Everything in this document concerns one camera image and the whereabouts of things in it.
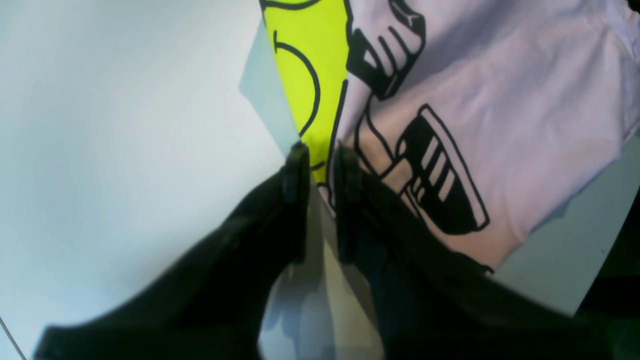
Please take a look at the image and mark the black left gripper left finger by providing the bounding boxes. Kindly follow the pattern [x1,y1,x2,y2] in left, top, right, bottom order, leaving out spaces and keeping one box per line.
[34,142,311,360]

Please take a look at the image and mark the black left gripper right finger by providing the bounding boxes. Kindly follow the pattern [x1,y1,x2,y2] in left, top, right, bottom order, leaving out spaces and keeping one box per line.
[334,146,614,360]

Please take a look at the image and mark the pink T-shirt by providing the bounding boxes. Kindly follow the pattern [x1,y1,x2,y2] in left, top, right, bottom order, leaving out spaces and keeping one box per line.
[259,0,639,272]

